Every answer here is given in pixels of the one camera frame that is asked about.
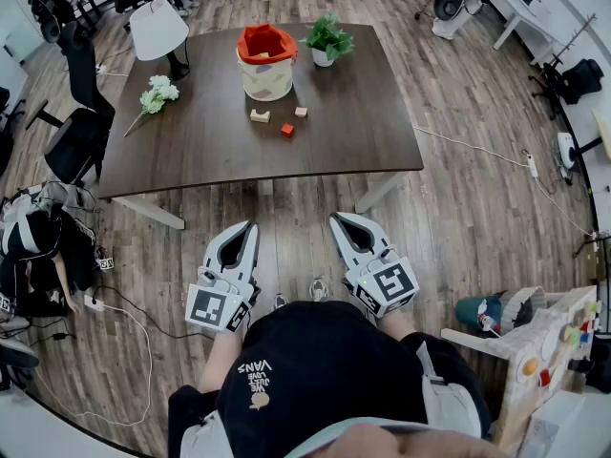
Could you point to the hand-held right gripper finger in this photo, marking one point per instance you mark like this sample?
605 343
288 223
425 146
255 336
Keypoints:
343 246
376 236

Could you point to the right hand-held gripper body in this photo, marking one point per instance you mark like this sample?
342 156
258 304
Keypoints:
391 284

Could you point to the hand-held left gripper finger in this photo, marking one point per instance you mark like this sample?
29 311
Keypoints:
215 258
249 260

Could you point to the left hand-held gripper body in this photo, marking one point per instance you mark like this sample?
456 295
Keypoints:
210 306

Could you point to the red wooden block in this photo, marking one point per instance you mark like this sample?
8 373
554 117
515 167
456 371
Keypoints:
287 130

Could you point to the small beige wooden cube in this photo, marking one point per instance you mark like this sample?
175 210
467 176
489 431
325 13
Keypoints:
301 112

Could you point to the beige wooden arch block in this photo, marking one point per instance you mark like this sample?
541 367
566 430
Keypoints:
258 117

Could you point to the person's left forearm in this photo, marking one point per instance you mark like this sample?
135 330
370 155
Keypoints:
219 360

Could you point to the person's right forearm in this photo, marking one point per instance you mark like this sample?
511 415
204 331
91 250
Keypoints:
396 325

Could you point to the white table leg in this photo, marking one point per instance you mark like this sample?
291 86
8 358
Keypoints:
153 213
377 193

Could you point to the person's right shoe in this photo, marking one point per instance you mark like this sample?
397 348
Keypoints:
319 290

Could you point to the person's shoe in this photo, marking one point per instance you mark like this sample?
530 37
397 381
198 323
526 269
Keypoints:
280 301
319 290

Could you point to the person's left shoe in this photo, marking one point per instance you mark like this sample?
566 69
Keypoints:
280 301

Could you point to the teal waste bin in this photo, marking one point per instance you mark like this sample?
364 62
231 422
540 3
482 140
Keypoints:
470 310

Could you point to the person's black t-shirt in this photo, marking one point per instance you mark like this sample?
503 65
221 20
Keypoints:
324 375

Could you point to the wooden toy board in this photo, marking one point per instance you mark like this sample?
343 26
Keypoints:
534 351

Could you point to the person's face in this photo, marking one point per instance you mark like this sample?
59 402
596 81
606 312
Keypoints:
406 446

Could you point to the slim white power strip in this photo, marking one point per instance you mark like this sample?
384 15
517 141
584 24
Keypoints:
533 166

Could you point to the white artificial flower bouquet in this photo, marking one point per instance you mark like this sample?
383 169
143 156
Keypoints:
157 96

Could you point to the beige fabric basket red lining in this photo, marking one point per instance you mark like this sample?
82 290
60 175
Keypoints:
267 81

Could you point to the potted green plant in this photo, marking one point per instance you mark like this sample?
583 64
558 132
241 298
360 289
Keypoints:
329 41

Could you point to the white round device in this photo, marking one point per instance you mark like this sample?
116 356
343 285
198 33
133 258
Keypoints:
567 148

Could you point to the black bag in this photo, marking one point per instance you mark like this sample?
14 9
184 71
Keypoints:
600 365

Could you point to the white shade table lamp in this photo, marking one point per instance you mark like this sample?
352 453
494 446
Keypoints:
157 31

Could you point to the white desk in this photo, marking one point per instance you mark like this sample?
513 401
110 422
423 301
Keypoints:
530 7

